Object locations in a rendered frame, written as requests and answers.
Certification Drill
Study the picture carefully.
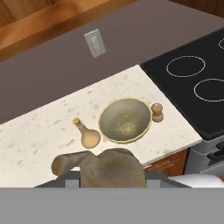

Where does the brown wooden shaker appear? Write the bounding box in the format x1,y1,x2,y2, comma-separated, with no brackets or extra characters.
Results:
150,102,165,123

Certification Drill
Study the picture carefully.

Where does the grey wall socket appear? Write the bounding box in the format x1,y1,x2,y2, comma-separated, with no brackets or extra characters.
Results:
83,28,108,59

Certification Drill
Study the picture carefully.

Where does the brown garlic bulb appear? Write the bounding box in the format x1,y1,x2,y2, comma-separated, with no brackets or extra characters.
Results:
51,147,147,189

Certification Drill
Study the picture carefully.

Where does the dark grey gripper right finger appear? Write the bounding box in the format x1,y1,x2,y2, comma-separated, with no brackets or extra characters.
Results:
143,170,193,189

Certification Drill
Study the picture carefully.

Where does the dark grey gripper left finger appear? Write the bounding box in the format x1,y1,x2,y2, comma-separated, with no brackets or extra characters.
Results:
34,170,81,189

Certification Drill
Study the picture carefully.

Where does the wooden wall cupboard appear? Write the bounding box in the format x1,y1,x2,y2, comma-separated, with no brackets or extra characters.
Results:
168,0,224,19
0,0,139,63

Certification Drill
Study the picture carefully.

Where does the white rounded object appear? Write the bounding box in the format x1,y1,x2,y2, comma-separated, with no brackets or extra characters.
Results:
168,173,224,189

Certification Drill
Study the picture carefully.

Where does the tan round-bellied bottle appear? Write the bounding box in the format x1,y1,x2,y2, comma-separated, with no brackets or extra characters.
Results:
72,117,102,150

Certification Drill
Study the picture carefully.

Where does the wooden base cupboard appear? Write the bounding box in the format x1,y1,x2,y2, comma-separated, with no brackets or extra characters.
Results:
143,148,189,178

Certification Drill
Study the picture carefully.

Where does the olive mixing bowl yellow rim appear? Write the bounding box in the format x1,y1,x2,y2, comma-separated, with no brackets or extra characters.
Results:
98,97,152,144

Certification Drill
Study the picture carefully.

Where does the grey oven front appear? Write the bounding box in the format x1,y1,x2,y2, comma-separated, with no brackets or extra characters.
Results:
184,135,224,177

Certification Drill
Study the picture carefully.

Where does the black hob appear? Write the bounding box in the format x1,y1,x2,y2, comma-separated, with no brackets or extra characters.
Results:
140,27,224,142

